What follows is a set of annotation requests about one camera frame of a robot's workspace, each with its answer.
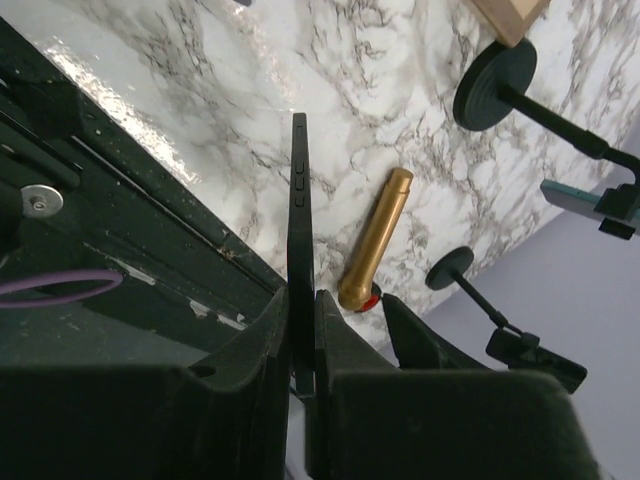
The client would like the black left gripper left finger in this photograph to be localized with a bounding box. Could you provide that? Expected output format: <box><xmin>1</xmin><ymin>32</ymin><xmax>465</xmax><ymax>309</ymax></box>
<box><xmin>1</xmin><ymin>289</ymin><xmax>290</xmax><ymax>479</ymax></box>

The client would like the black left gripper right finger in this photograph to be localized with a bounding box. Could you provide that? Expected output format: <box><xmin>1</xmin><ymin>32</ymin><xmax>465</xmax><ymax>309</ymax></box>
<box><xmin>306</xmin><ymin>290</ymin><xmax>598</xmax><ymax>479</ymax></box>

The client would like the black phone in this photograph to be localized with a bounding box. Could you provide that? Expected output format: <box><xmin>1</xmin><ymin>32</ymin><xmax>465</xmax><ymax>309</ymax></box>
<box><xmin>287</xmin><ymin>112</ymin><xmax>315</xmax><ymax>398</ymax></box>

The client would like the teal phone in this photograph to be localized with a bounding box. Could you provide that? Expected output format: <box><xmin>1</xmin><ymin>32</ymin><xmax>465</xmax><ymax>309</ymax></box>
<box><xmin>540</xmin><ymin>179</ymin><xmax>639</xmax><ymax>240</ymax></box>

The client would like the black small phone stand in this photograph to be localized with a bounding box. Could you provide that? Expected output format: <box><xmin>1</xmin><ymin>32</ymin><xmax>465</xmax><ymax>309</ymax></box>
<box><xmin>425</xmin><ymin>246</ymin><xmax>588</xmax><ymax>394</ymax></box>

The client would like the black phone stand ribbed base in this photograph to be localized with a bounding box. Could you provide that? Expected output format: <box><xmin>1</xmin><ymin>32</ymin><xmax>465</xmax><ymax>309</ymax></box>
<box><xmin>453</xmin><ymin>38</ymin><xmax>640</xmax><ymax>241</ymax></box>

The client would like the black red knob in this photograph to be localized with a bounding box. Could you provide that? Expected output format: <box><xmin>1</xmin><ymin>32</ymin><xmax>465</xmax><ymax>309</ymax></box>
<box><xmin>358</xmin><ymin>282</ymin><xmax>382</xmax><ymax>313</ymax></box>

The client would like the gold metal cylinder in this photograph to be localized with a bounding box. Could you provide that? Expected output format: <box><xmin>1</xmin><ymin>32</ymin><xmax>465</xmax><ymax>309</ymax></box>
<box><xmin>338</xmin><ymin>168</ymin><xmax>413</xmax><ymax>311</ymax></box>

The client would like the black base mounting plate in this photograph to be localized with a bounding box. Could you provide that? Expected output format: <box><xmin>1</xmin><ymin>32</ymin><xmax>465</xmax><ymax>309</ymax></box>
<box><xmin>1</xmin><ymin>23</ymin><xmax>281</xmax><ymax>364</ymax></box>

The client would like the wooden chessboard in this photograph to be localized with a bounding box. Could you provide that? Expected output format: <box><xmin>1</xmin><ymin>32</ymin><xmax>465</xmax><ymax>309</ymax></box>
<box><xmin>465</xmin><ymin>0</ymin><xmax>550</xmax><ymax>48</ymax></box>

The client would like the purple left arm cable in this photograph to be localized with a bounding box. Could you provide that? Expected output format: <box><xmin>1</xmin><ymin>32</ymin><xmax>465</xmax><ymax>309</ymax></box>
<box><xmin>0</xmin><ymin>269</ymin><xmax>124</xmax><ymax>310</ymax></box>

